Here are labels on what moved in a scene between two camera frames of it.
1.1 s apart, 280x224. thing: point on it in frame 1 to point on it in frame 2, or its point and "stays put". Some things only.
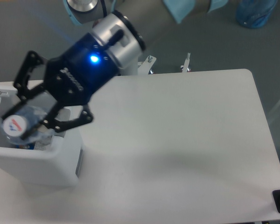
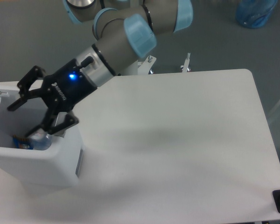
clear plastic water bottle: x=28 y=124 to x=40 y=140
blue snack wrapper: x=30 y=146 stays put
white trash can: x=27 y=147 stays put
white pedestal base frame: x=144 y=67 stays put
